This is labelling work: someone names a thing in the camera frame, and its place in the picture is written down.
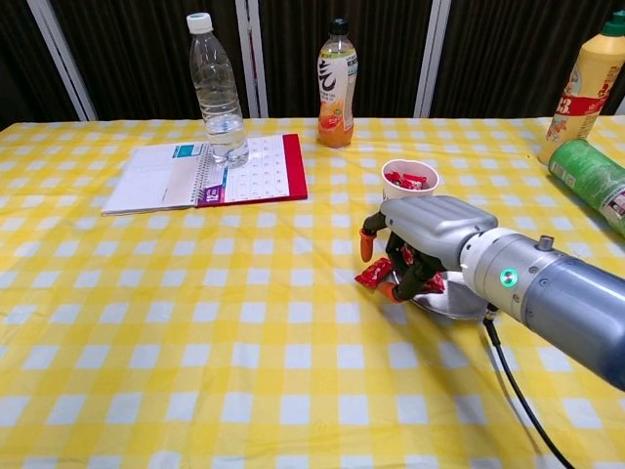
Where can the yellow white checked tablecloth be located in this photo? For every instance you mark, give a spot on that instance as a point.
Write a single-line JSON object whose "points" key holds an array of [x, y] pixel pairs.
{"points": [[195, 342]]}

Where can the spiral calendar notebook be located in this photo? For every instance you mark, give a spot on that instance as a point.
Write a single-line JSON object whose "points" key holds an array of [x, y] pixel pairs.
{"points": [[161, 181]]}

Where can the green chips can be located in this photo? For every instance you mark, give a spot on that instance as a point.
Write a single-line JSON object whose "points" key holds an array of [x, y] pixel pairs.
{"points": [[591, 176]]}

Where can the black pleated partition panel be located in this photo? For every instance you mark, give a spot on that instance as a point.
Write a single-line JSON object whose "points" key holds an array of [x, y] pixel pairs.
{"points": [[512, 58], [19, 58], [146, 58], [390, 58]]}

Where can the clear water bottle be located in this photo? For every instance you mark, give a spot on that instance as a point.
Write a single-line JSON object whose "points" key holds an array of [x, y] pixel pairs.
{"points": [[220, 107]]}

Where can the orange juice bottle black cap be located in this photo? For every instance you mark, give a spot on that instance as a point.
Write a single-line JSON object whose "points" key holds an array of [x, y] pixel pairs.
{"points": [[337, 122]]}

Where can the round metal plate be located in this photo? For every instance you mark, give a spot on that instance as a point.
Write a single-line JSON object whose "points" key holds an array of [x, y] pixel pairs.
{"points": [[449, 305]]}

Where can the white partition post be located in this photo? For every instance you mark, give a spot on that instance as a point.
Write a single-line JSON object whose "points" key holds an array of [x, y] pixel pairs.
{"points": [[432, 58], [246, 49], [64, 63]]}

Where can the white paper cup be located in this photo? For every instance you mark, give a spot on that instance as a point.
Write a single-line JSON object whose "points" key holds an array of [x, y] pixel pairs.
{"points": [[410, 193]]}

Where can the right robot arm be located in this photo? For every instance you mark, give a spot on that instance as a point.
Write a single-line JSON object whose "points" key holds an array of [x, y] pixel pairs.
{"points": [[561, 293]]}

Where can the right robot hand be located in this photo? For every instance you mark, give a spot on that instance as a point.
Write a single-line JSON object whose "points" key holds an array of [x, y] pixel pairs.
{"points": [[429, 220]]}

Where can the yellow squeeze bottle green cap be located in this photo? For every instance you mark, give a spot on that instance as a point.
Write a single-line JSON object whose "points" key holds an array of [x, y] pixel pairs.
{"points": [[586, 88]]}

